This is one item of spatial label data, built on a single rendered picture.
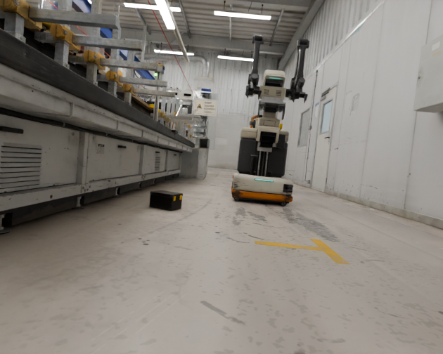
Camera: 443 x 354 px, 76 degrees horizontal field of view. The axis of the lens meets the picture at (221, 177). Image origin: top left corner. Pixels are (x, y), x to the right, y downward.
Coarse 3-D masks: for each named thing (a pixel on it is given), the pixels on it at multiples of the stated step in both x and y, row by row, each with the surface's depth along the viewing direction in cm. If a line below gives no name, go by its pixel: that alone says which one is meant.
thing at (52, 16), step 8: (0, 8) 89; (32, 8) 89; (40, 8) 89; (0, 16) 91; (32, 16) 89; (40, 16) 89; (48, 16) 89; (56, 16) 89; (64, 16) 89; (72, 16) 89; (80, 16) 89; (88, 16) 89; (96, 16) 89; (104, 16) 89; (112, 16) 89; (72, 24) 92; (80, 24) 91; (88, 24) 90; (96, 24) 90; (104, 24) 89; (112, 24) 89
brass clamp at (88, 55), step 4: (84, 52) 132; (88, 52) 132; (92, 52) 132; (84, 56) 132; (88, 56) 132; (92, 56) 132; (96, 56) 134; (100, 56) 139; (88, 60) 133; (92, 60) 134; (96, 60) 136; (100, 60) 139; (96, 64) 137; (100, 64) 139; (100, 68) 143; (104, 68) 144
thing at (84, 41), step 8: (40, 32) 114; (48, 32) 114; (40, 40) 115; (48, 40) 115; (72, 40) 114; (80, 40) 114; (88, 40) 114; (96, 40) 114; (104, 40) 114; (112, 40) 114; (120, 40) 114; (128, 40) 114; (120, 48) 116; (128, 48) 115; (136, 48) 114
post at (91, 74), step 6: (96, 0) 133; (102, 0) 137; (96, 6) 134; (96, 12) 134; (90, 30) 134; (96, 30) 134; (90, 36) 134; (96, 36) 135; (90, 48) 135; (96, 48) 136; (90, 66) 135; (96, 66) 138; (90, 72) 135; (96, 72) 138; (90, 78) 135
